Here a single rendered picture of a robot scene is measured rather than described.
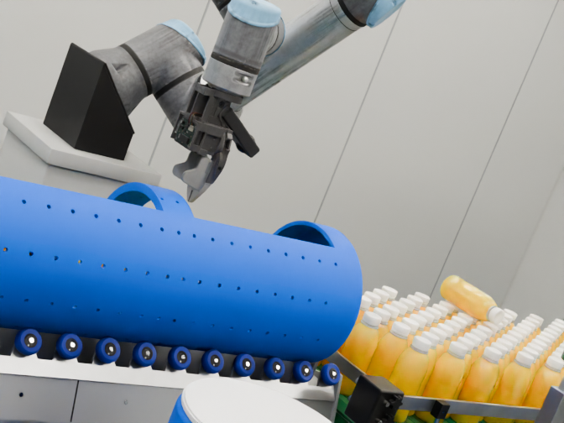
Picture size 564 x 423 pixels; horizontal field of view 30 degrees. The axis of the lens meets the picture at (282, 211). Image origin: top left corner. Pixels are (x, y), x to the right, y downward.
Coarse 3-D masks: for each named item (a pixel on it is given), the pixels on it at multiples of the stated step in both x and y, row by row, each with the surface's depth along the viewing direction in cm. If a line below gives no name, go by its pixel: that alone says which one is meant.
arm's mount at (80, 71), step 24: (72, 48) 269; (72, 72) 267; (96, 72) 257; (72, 96) 264; (96, 96) 257; (48, 120) 272; (72, 120) 262; (96, 120) 259; (120, 120) 263; (72, 144) 260; (96, 144) 262; (120, 144) 266
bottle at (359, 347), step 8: (352, 328) 222; (360, 328) 220; (368, 328) 220; (376, 328) 220; (352, 336) 220; (360, 336) 219; (368, 336) 219; (376, 336) 220; (344, 344) 223; (352, 344) 220; (360, 344) 219; (368, 344) 219; (376, 344) 221; (344, 352) 221; (352, 352) 220; (360, 352) 219; (368, 352) 220; (352, 360) 220; (360, 360) 220; (368, 360) 221; (360, 368) 220; (344, 376) 221; (344, 384) 221; (352, 384) 221; (344, 392) 221
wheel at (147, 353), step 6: (138, 342) 183; (144, 342) 183; (138, 348) 182; (144, 348) 182; (150, 348) 183; (138, 354) 181; (144, 354) 182; (150, 354) 183; (156, 354) 184; (138, 360) 181; (144, 360) 182; (150, 360) 183; (144, 366) 182
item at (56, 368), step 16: (16, 352) 168; (0, 368) 166; (16, 368) 168; (32, 368) 169; (48, 368) 171; (64, 368) 173; (80, 368) 175; (96, 368) 177; (112, 368) 179; (128, 368) 182; (144, 368) 184; (144, 384) 183; (160, 384) 185; (176, 384) 187; (272, 384) 202; (288, 384) 205; (304, 384) 208; (320, 384) 211; (320, 400) 210
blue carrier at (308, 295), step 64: (0, 192) 157; (64, 192) 165; (128, 192) 189; (0, 256) 156; (64, 256) 162; (128, 256) 170; (192, 256) 178; (256, 256) 188; (320, 256) 199; (0, 320) 164; (64, 320) 169; (128, 320) 175; (192, 320) 182; (256, 320) 189; (320, 320) 198
